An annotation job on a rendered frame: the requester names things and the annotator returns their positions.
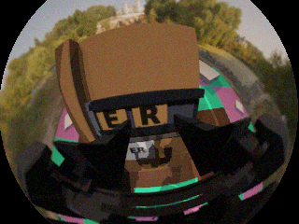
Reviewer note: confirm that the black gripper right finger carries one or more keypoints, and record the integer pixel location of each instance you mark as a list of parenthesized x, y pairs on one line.
[(204, 141)]

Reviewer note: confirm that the beige flat rectangular box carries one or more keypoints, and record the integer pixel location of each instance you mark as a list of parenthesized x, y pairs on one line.
[(206, 73)]

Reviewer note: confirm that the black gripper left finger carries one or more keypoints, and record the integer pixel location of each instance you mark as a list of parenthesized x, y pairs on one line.
[(106, 154)]

